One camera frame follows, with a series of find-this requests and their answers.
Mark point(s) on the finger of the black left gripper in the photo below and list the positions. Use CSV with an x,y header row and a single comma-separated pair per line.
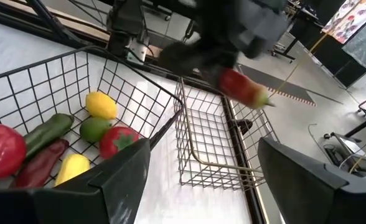
x,y
217,77

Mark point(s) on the black and silver floor device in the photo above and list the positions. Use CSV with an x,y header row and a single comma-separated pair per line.
x,y
335,152

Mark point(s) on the yellow lemon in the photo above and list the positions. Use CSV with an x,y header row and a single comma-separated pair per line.
x,y
101,105

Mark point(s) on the red tomato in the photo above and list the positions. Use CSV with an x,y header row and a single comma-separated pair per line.
x,y
2,152

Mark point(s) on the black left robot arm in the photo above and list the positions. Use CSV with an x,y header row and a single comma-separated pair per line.
x,y
127,21

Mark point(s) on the white table cover sheet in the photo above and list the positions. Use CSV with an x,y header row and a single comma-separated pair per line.
x,y
170,186

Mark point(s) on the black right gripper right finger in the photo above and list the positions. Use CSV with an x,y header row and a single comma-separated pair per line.
x,y
310,199

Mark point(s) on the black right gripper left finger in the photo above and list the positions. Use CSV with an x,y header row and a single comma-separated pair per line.
x,y
108,199

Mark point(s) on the green pepper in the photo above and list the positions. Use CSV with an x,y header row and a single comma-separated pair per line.
x,y
49,132

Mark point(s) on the green lime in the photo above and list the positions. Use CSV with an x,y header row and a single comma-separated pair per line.
x,y
94,130

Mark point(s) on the black rolling desk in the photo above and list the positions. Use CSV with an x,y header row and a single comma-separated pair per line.
x,y
301,12

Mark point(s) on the red apple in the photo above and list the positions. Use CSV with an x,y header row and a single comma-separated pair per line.
x,y
117,141

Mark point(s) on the colourful wall poster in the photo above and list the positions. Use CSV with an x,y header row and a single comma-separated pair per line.
x,y
354,15

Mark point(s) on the dark red pepper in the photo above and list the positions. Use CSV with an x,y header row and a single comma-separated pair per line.
x,y
40,166

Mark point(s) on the small black striped floor mat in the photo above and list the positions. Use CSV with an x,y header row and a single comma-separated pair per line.
x,y
273,81

